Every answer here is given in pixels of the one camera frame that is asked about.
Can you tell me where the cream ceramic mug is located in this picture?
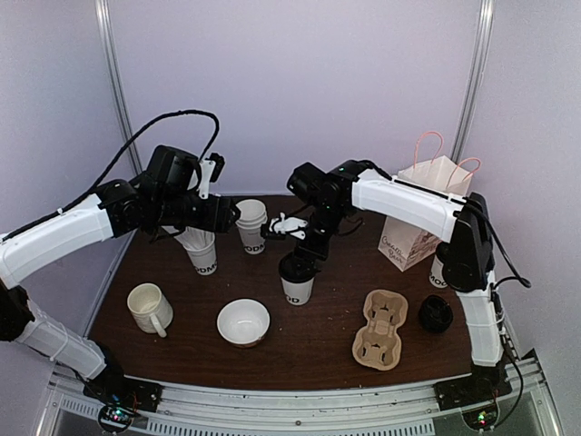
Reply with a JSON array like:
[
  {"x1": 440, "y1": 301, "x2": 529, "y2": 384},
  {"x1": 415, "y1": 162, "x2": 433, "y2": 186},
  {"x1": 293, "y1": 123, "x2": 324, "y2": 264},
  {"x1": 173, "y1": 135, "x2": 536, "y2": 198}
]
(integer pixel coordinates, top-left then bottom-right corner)
[{"x1": 126, "y1": 283, "x2": 173, "y2": 338}]

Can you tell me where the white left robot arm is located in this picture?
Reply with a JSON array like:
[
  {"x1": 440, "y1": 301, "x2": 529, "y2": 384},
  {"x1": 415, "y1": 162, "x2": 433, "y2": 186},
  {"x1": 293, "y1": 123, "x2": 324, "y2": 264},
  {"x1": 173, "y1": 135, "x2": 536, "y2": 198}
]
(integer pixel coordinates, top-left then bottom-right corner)
[{"x1": 1, "y1": 145, "x2": 241, "y2": 403}]

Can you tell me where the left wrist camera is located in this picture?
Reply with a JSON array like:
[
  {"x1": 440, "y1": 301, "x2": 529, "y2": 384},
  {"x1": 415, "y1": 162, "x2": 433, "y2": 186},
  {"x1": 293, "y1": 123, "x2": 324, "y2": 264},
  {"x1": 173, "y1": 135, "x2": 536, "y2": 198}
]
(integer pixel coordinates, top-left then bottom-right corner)
[{"x1": 197, "y1": 153, "x2": 225, "y2": 200}]

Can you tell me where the aluminium frame post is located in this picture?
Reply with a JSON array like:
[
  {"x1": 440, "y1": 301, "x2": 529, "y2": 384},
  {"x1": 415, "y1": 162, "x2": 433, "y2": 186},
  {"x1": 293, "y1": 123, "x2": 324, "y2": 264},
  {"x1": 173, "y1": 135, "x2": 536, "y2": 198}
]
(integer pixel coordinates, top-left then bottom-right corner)
[
  {"x1": 451, "y1": 0, "x2": 496, "y2": 163},
  {"x1": 94, "y1": 0, "x2": 144, "y2": 176}
]

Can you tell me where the brown pulp cup carrier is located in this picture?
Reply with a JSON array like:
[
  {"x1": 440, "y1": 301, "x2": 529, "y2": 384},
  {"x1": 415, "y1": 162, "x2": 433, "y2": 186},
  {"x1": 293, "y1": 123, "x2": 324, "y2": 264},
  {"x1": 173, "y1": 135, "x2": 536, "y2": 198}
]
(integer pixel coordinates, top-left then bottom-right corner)
[{"x1": 351, "y1": 289, "x2": 409, "y2": 372}]

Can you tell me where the paper cup holding straws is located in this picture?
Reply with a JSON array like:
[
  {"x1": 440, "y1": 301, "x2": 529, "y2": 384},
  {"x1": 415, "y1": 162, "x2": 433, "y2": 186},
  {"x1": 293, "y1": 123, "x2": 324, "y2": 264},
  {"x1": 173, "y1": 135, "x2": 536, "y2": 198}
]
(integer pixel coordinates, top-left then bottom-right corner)
[{"x1": 175, "y1": 227, "x2": 217, "y2": 276}]

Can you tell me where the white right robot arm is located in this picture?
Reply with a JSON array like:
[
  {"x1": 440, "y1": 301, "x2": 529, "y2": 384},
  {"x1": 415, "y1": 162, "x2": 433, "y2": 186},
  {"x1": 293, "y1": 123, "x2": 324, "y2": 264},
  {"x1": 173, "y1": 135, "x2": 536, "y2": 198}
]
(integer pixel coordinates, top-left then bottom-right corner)
[{"x1": 271, "y1": 160, "x2": 504, "y2": 401}]

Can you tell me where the stack of black lids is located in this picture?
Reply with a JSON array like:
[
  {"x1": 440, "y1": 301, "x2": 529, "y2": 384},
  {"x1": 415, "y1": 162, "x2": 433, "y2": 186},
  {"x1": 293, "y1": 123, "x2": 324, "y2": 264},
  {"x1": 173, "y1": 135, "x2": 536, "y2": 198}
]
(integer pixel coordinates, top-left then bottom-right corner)
[{"x1": 419, "y1": 294, "x2": 454, "y2": 333}]

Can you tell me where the aluminium frame right post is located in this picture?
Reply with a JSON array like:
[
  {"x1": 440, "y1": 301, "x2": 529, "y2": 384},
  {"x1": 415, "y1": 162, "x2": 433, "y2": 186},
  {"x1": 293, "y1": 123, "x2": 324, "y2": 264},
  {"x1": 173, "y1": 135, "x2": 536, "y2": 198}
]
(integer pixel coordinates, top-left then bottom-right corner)
[{"x1": 451, "y1": 0, "x2": 496, "y2": 163}]

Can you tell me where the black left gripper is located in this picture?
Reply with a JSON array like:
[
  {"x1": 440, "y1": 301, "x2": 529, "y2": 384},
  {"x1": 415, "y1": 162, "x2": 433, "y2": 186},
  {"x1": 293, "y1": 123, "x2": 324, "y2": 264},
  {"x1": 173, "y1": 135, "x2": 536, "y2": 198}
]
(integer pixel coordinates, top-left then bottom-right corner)
[{"x1": 153, "y1": 192, "x2": 241, "y2": 233}]

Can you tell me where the aluminium front table rail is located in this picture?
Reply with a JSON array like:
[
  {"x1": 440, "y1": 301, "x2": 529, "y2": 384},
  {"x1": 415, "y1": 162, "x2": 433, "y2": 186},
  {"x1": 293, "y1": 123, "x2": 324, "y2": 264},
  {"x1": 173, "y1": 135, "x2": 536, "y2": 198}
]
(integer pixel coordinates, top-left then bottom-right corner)
[{"x1": 32, "y1": 358, "x2": 565, "y2": 435}]

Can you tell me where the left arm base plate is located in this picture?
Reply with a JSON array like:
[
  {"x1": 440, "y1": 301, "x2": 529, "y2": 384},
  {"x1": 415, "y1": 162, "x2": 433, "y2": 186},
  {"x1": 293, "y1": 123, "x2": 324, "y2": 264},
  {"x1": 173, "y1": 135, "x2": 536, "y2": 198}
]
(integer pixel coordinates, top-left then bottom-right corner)
[{"x1": 77, "y1": 376, "x2": 162, "y2": 412}]

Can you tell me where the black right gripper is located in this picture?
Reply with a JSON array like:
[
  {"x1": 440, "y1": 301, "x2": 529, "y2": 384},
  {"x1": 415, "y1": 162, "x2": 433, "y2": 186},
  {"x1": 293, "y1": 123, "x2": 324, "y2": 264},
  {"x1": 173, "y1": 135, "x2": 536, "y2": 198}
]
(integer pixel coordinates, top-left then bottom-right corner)
[{"x1": 291, "y1": 203, "x2": 348, "y2": 279}]

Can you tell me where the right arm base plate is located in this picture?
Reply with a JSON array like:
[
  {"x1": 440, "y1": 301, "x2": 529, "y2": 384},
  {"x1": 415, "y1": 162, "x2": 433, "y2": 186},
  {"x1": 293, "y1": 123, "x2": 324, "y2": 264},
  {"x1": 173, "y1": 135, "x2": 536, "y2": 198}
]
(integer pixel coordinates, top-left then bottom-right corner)
[{"x1": 434, "y1": 374, "x2": 513, "y2": 411}]

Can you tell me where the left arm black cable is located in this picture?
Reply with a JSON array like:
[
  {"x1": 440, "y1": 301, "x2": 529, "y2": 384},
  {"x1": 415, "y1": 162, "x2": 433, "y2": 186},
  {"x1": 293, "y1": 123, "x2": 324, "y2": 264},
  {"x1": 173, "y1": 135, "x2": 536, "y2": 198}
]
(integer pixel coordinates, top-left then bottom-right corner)
[{"x1": 58, "y1": 108, "x2": 221, "y2": 214}]

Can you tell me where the white ceramic bowl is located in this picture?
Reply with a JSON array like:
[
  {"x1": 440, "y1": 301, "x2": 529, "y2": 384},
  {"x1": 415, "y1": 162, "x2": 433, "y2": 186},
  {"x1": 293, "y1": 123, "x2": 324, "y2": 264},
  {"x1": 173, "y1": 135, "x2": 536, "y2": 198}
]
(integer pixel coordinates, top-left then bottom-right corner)
[{"x1": 216, "y1": 299, "x2": 271, "y2": 348}]

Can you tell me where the stack of white paper cups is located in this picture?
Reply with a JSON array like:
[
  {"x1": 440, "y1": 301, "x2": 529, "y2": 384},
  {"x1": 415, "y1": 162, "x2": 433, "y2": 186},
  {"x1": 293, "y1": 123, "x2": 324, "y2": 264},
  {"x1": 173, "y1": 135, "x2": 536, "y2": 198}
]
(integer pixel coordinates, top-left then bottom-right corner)
[{"x1": 236, "y1": 199, "x2": 268, "y2": 255}]

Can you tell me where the white paper coffee cup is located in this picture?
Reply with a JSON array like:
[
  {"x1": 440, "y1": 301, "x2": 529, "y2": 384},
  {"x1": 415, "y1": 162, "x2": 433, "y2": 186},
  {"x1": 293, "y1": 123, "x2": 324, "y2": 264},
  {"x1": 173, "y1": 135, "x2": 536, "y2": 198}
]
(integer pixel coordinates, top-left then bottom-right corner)
[
  {"x1": 428, "y1": 254, "x2": 448, "y2": 289},
  {"x1": 281, "y1": 278, "x2": 314, "y2": 306}
]

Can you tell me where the aluminium frame left post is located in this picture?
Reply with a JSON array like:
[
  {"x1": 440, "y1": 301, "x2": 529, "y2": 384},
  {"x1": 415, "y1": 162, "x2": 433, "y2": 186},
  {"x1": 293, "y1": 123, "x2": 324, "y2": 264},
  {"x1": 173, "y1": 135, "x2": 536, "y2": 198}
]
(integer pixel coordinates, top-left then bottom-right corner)
[{"x1": 94, "y1": 0, "x2": 144, "y2": 176}]

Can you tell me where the white paper takeout bag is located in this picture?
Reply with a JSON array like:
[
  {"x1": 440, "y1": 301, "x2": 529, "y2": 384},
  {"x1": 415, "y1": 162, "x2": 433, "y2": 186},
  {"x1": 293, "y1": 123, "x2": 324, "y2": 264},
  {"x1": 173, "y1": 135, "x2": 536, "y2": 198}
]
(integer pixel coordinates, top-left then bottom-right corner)
[{"x1": 378, "y1": 131, "x2": 481, "y2": 272}]

